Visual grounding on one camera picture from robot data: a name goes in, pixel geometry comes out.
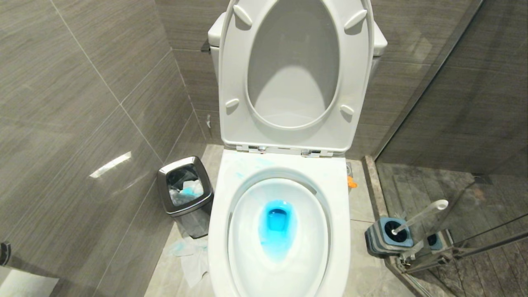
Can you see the white toilet lid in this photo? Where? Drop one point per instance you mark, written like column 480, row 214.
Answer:
column 295, row 86

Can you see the white toilet bowl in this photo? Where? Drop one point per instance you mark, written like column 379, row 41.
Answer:
column 231, row 231

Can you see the white toilet seat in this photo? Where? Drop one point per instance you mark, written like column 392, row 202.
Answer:
column 231, row 62

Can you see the grey blue brush holder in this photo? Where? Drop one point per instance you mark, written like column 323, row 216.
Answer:
column 381, row 241

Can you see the white toilet brush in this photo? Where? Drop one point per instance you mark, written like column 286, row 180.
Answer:
column 420, row 212

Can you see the white toilet paper sheet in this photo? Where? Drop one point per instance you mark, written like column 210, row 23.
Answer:
column 24, row 284

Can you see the black trash bag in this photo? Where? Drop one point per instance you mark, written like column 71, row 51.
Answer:
column 181, row 177

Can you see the orange plastic piece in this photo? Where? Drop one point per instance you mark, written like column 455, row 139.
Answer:
column 351, row 182

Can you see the stainless steel trash bin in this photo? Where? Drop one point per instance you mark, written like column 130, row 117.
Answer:
column 194, row 218

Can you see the crumpled white tissue paper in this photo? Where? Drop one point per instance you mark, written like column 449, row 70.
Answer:
column 194, row 260

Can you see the glass shower door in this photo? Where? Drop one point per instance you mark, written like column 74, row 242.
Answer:
column 453, row 123

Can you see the black paper holder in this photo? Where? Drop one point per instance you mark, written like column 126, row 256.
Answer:
column 5, row 252

